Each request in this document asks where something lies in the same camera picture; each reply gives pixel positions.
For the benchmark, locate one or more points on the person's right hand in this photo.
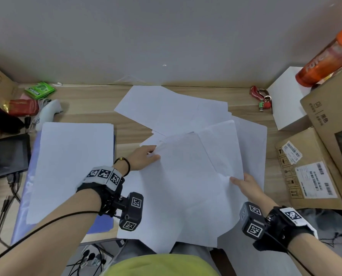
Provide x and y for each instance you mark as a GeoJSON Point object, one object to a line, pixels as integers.
{"type": "Point", "coordinates": [253, 191]}

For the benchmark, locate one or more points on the person's left hand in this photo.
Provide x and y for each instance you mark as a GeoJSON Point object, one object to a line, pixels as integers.
{"type": "Point", "coordinates": [139, 159]}

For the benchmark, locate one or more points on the pile of white papers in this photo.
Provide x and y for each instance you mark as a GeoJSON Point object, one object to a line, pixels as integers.
{"type": "Point", "coordinates": [159, 109]}

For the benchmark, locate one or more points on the tidy white paper stack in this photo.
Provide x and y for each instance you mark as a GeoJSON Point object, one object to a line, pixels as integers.
{"type": "Point", "coordinates": [70, 163]}

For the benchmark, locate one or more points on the blue plastic folder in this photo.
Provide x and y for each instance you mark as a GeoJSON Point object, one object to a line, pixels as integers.
{"type": "Point", "coordinates": [19, 229]}

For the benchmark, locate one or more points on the person's right forearm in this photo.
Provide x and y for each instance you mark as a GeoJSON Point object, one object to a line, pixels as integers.
{"type": "Point", "coordinates": [320, 255]}

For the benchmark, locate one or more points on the person's left forearm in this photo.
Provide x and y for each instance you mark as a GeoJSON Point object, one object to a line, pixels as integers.
{"type": "Point", "coordinates": [44, 244]}

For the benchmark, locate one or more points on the person's yellow shirt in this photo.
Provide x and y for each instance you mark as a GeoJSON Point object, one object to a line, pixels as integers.
{"type": "Point", "coordinates": [159, 267]}

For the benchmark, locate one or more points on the flat cardboard box with labels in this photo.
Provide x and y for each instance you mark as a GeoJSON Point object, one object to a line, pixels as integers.
{"type": "Point", "coordinates": [309, 143]}

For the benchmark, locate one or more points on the clear tape piece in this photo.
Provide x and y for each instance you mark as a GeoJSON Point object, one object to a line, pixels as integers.
{"type": "Point", "coordinates": [129, 81]}

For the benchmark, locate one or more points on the dark brown chair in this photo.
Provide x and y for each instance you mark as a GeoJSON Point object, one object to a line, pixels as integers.
{"type": "Point", "coordinates": [222, 264]}

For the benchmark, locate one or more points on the small white box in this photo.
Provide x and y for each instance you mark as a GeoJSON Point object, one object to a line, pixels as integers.
{"type": "Point", "coordinates": [286, 106]}

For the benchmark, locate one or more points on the white handheld controller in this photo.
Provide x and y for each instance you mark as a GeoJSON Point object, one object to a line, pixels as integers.
{"type": "Point", "coordinates": [50, 112]}

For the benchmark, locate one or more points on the white power strip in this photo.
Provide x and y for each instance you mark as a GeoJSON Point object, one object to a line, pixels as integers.
{"type": "Point", "coordinates": [86, 252]}

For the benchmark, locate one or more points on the small white clip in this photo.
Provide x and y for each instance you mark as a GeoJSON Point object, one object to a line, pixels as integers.
{"type": "Point", "coordinates": [57, 84]}

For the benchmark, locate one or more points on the large cardboard box with window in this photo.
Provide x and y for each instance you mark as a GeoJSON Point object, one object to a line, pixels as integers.
{"type": "Point", "coordinates": [326, 106]}

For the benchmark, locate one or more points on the green gum packet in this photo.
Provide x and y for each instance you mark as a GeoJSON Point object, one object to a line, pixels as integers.
{"type": "Point", "coordinates": [40, 89]}

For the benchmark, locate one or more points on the red snack packet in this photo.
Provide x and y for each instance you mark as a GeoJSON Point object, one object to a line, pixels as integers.
{"type": "Point", "coordinates": [23, 107]}

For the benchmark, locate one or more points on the small black tablet screen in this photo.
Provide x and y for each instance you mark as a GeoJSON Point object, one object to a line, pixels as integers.
{"type": "Point", "coordinates": [10, 155]}

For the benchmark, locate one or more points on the gold foil wrapper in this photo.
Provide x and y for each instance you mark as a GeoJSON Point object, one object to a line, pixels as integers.
{"type": "Point", "coordinates": [5, 107]}

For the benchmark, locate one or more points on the orange drink bottle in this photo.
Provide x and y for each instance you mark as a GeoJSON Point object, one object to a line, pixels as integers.
{"type": "Point", "coordinates": [320, 63]}

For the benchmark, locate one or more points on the brown box with white top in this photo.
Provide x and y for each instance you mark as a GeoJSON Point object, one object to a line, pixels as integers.
{"type": "Point", "coordinates": [1, 83]}

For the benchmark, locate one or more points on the black wrist camera with markers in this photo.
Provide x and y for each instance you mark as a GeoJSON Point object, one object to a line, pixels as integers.
{"type": "Point", "coordinates": [251, 218]}
{"type": "Point", "coordinates": [133, 211]}

